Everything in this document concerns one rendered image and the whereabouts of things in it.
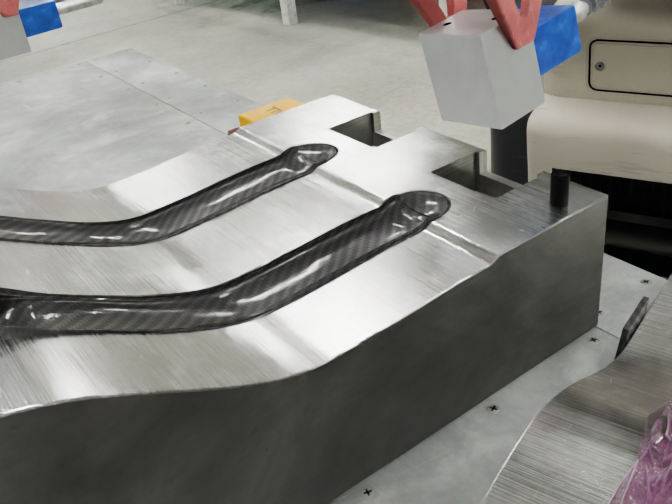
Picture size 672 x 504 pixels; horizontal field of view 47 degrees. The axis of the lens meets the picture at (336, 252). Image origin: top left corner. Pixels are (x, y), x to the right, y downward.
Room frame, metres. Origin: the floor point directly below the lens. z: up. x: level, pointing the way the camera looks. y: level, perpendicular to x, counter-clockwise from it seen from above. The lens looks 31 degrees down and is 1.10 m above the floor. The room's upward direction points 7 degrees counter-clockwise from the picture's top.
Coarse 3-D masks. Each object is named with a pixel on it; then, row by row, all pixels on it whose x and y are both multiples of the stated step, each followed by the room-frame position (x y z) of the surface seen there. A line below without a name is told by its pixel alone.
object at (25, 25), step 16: (32, 0) 0.82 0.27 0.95; (48, 0) 0.81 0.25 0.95; (80, 0) 0.84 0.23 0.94; (96, 0) 0.85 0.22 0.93; (0, 16) 0.77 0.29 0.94; (16, 16) 0.78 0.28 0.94; (32, 16) 0.79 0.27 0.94; (48, 16) 0.80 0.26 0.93; (0, 32) 0.77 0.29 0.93; (16, 32) 0.78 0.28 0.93; (32, 32) 0.79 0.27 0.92; (0, 48) 0.77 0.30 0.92; (16, 48) 0.77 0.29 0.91
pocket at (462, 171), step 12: (468, 156) 0.44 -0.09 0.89; (480, 156) 0.44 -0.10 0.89; (444, 168) 0.43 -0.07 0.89; (456, 168) 0.44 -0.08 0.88; (468, 168) 0.44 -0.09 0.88; (480, 168) 0.44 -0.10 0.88; (456, 180) 0.44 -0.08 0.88; (468, 180) 0.44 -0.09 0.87; (480, 180) 0.44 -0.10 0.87; (492, 180) 0.43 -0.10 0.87; (504, 180) 0.43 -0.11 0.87; (480, 192) 0.44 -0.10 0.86; (492, 192) 0.43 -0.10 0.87; (504, 192) 0.43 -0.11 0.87
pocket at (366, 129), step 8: (376, 112) 0.54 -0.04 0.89; (352, 120) 0.53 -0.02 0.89; (360, 120) 0.53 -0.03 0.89; (368, 120) 0.54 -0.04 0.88; (376, 120) 0.54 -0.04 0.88; (328, 128) 0.52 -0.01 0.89; (336, 128) 0.52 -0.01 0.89; (344, 128) 0.52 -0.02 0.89; (352, 128) 0.53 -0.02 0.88; (360, 128) 0.53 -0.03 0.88; (368, 128) 0.54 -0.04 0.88; (376, 128) 0.54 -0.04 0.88; (352, 136) 0.53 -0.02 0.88; (360, 136) 0.53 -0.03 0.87; (368, 136) 0.54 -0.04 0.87; (376, 136) 0.53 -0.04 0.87; (384, 136) 0.53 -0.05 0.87; (392, 136) 0.52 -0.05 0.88; (368, 144) 0.54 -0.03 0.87; (376, 144) 0.53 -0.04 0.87
